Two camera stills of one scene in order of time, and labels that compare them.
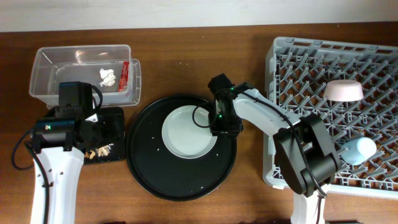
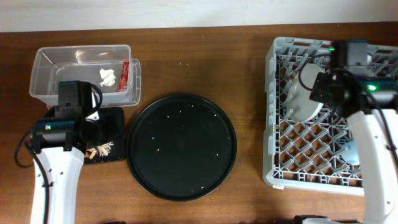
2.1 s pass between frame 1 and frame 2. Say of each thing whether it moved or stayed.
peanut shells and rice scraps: stayed
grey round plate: moved
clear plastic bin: stayed
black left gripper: moved
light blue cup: stayed
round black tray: stayed
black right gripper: moved
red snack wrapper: stayed
